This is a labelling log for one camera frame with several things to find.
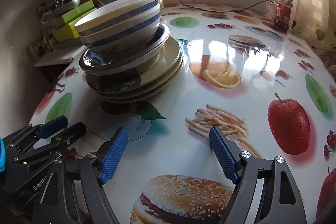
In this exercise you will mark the fruit print tablecloth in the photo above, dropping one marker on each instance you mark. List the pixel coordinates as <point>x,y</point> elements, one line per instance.
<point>271,93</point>

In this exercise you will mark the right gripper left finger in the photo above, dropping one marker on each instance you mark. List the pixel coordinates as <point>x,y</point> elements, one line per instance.
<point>73,191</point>

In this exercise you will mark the white paper cup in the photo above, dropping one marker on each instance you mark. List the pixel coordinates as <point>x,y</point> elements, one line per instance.
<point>271,10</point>

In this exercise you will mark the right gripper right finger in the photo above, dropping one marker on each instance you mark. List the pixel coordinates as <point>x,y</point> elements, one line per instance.
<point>280,200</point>

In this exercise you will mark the black camera module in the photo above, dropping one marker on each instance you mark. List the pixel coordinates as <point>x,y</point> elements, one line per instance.
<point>2,155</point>

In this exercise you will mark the heart pattern curtain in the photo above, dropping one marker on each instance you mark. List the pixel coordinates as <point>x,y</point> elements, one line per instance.
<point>315,23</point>

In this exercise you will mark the large white bowl blue stripe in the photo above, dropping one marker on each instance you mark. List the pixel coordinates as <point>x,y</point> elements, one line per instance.
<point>119,26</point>

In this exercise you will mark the upper green box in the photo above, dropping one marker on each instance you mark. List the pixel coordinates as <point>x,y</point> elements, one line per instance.
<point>74,13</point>

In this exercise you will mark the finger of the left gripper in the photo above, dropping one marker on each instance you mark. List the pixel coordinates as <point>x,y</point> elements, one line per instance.
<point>70,135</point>
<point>52,127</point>

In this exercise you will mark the red label glass jar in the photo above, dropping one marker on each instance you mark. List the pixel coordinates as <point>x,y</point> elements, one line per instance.
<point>283,12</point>

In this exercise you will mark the black binder clip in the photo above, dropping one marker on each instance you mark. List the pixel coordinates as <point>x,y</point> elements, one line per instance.
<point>59,87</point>

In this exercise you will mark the grey oval device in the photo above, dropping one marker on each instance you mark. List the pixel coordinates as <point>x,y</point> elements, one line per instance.
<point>65,7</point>

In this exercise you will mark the stainless steel bowl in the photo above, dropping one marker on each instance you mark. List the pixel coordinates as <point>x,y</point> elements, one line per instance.
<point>137,60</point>

